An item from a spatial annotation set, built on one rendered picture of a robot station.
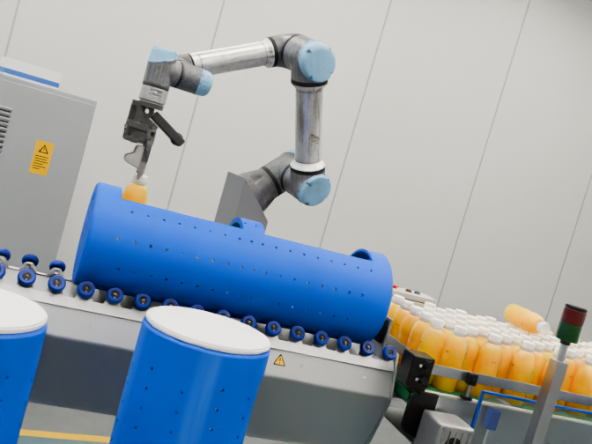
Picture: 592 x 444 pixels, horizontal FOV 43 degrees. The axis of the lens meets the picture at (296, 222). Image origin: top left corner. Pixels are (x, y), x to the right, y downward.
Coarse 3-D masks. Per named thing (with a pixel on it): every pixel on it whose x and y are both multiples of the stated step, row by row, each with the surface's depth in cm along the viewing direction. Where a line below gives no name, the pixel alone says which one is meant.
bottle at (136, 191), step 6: (132, 180) 211; (132, 186) 210; (138, 186) 210; (144, 186) 212; (126, 192) 210; (132, 192) 210; (138, 192) 210; (144, 192) 211; (126, 198) 210; (132, 198) 210; (138, 198) 210; (144, 198) 212
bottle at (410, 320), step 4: (412, 312) 239; (408, 316) 239; (412, 316) 239; (416, 316) 239; (404, 320) 240; (408, 320) 238; (412, 320) 238; (416, 320) 238; (404, 324) 239; (408, 324) 238; (412, 324) 237; (400, 328) 241; (404, 328) 238; (408, 328) 238; (400, 332) 240; (404, 332) 238; (408, 332) 238; (400, 336) 239; (404, 336) 238; (408, 336) 238; (400, 340) 239; (404, 340) 238; (404, 344) 238; (400, 356) 238; (400, 360) 238
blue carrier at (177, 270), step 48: (96, 192) 198; (96, 240) 192; (144, 240) 196; (192, 240) 200; (240, 240) 206; (288, 240) 214; (96, 288) 203; (144, 288) 201; (192, 288) 202; (240, 288) 205; (288, 288) 209; (336, 288) 214; (384, 288) 219; (336, 336) 222
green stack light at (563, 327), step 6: (564, 324) 210; (570, 324) 209; (558, 330) 211; (564, 330) 209; (570, 330) 209; (576, 330) 209; (558, 336) 211; (564, 336) 209; (570, 336) 209; (576, 336) 209; (570, 342) 209; (576, 342) 209
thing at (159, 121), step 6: (156, 114) 208; (156, 120) 208; (162, 120) 209; (162, 126) 209; (168, 126) 209; (168, 132) 209; (174, 132) 210; (174, 138) 210; (180, 138) 210; (174, 144) 212; (180, 144) 211
